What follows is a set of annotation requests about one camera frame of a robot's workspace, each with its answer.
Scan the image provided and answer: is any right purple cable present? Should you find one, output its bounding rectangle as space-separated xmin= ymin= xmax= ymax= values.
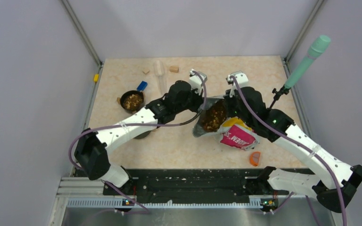
xmin=229 ymin=75 xmax=348 ymax=226

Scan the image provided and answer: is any black pet bowl near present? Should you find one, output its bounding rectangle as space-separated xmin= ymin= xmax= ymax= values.
xmin=134 ymin=131 xmax=151 ymax=139

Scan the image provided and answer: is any mint green microphone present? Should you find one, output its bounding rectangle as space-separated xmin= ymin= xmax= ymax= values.
xmin=283 ymin=35 xmax=331 ymax=89

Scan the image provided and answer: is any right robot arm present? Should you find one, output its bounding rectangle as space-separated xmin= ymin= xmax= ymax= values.
xmin=225 ymin=71 xmax=362 ymax=213

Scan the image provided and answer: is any wooden block right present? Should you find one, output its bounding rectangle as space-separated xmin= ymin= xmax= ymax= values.
xmin=169 ymin=65 xmax=179 ymax=73

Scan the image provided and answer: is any wooden block left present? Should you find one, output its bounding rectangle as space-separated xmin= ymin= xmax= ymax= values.
xmin=142 ymin=69 xmax=150 ymax=75

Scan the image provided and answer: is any pet food bag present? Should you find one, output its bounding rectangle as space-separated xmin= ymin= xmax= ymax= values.
xmin=192 ymin=96 xmax=260 ymax=151

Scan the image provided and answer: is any black pet bowl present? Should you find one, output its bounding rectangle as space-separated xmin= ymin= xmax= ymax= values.
xmin=134 ymin=131 xmax=151 ymax=139
xmin=117 ymin=90 xmax=145 ymax=113

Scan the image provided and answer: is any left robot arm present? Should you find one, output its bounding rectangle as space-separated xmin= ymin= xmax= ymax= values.
xmin=69 ymin=70 xmax=207 ymax=195

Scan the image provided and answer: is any yellow block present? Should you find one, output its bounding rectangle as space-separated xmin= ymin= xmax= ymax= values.
xmin=93 ymin=74 xmax=99 ymax=83

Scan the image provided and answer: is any clear plastic scoop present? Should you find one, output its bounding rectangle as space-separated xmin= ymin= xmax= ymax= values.
xmin=153 ymin=60 xmax=167 ymax=95

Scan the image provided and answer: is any black pet bowl far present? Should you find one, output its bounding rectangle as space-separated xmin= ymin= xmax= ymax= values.
xmin=117 ymin=90 xmax=145 ymax=113

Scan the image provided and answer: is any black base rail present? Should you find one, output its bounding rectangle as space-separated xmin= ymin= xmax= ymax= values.
xmin=120 ymin=169 xmax=288 ymax=204

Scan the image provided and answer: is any orange plastic piece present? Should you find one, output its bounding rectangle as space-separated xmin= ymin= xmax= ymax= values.
xmin=249 ymin=152 xmax=261 ymax=167

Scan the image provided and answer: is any blue block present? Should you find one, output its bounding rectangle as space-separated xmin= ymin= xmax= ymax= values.
xmin=137 ymin=81 xmax=148 ymax=92

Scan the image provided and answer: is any black mini tripod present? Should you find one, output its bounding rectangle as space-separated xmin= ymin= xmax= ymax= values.
xmin=269 ymin=86 xmax=290 ymax=109

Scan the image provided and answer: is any wooden block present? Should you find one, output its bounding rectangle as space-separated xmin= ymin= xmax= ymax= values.
xmin=169 ymin=65 xmax=179 ymax=73
xmin=142 ymin=69 xmax=150 ymax=75

